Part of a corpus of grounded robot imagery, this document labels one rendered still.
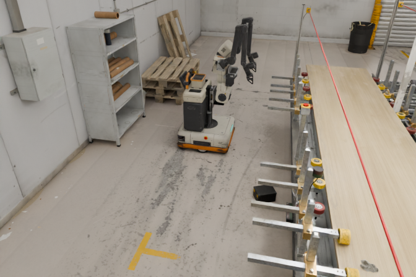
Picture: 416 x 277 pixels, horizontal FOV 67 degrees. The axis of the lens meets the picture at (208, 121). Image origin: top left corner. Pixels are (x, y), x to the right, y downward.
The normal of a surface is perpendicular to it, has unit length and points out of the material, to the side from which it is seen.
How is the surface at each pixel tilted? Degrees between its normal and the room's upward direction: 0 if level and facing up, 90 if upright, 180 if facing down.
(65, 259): 0
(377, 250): 0
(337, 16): 90
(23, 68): 90
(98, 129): 90
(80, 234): 0
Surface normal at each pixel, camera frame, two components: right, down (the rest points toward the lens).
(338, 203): 0.00, -0.88
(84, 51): -0.22, 0.47
